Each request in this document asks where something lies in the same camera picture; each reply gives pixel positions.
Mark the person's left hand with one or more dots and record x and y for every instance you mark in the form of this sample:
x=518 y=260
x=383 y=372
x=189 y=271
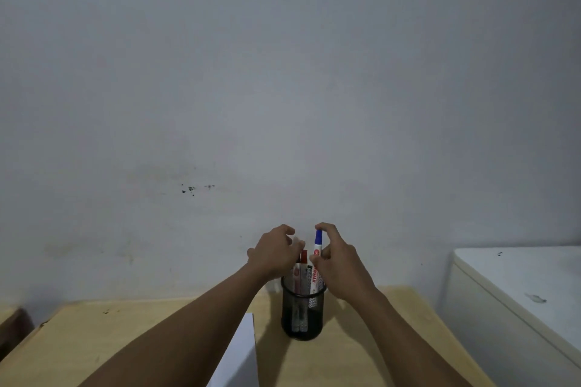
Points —
x=272 y=255

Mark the person's right hand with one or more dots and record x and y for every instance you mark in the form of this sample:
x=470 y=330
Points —
x=342 y=271

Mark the person's right thumb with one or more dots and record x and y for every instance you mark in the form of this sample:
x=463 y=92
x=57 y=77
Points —
x=318 y=257

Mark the person's left thumb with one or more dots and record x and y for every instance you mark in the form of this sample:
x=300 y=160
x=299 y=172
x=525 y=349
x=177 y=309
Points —
x=298 y=249

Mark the blue cap whiteboard marker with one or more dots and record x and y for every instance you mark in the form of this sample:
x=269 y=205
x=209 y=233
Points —
x=318 y=239

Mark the red cap whiteboard marker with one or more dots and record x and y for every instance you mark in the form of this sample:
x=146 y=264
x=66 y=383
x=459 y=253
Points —
x=303 y=271

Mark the person's right forearm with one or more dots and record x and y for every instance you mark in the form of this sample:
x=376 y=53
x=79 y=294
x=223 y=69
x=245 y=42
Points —
x=408 y=346

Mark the person's left forearm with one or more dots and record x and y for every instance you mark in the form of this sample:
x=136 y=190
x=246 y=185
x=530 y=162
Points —
x=181 y=337

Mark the white whiteboard marker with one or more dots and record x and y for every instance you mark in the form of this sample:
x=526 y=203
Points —
x=296 y=282

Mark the black mesh pen holder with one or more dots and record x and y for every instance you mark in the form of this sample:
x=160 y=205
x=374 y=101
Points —
x=303 y=323

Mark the white paper sheet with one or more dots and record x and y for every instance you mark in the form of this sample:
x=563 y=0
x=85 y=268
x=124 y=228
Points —
x=238 y=359

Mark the white cabinet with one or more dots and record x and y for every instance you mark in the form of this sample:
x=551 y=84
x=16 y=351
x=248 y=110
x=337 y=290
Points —
x=513 y=309

